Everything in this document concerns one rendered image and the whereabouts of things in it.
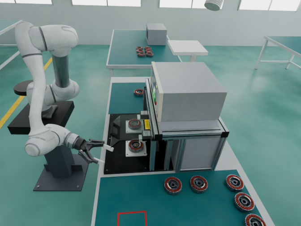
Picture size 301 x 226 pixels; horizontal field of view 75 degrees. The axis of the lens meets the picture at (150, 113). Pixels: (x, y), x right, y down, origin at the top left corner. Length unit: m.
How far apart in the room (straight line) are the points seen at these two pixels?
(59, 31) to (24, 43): 0.19
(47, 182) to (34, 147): 1.33
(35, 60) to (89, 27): 4.78
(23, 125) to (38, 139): 0.71
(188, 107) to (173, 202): 0.57
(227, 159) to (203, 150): 0.33
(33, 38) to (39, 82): 0.24
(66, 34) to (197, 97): 0.84
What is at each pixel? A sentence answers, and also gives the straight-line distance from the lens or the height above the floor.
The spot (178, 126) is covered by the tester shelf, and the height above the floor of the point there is 1.11.
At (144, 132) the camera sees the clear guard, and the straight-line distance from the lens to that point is 1.19.
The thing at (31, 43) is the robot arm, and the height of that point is 1.51.
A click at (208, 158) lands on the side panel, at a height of 0.86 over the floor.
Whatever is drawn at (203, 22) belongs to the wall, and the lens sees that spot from 6.23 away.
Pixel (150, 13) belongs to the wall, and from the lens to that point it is 5.85.
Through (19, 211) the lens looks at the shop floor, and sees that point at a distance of 2.37.
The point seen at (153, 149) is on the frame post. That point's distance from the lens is 1.22.
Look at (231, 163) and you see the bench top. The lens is 1.58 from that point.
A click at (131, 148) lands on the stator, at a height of 0.82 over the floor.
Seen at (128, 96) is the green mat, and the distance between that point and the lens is 2.10.
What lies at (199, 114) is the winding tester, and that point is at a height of 1.16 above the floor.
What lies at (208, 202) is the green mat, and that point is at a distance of 1.34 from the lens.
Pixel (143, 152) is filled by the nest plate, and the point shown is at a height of 0.78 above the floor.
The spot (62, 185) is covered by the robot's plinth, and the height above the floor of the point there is 0.02.
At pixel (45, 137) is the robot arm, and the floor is 1.15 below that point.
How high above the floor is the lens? 1.87
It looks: 37 degrees down
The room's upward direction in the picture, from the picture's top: 3 degrees clockwise
